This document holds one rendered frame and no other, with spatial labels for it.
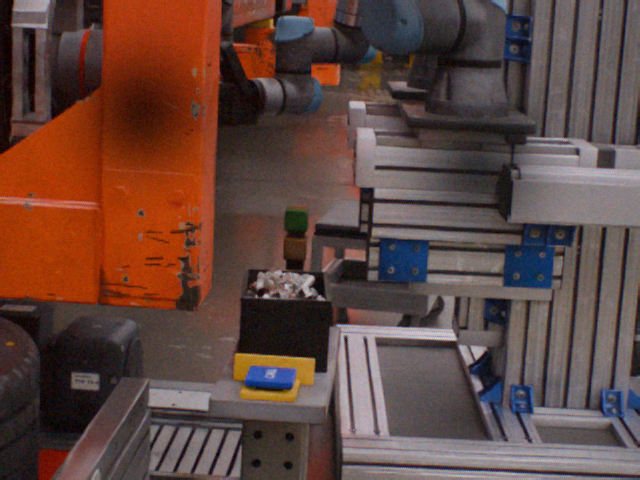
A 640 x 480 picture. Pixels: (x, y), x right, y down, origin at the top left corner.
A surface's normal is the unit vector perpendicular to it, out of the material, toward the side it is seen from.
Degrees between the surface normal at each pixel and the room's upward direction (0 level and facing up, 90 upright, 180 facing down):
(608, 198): 90
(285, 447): 90
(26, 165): 90
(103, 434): 0
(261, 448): 90
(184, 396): 0
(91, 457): 0
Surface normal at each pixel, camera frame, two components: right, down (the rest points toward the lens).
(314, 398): 0.05, -0.98
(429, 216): 0.00, 0.20
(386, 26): -0.79, 0.18
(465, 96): -0.16, -0.11
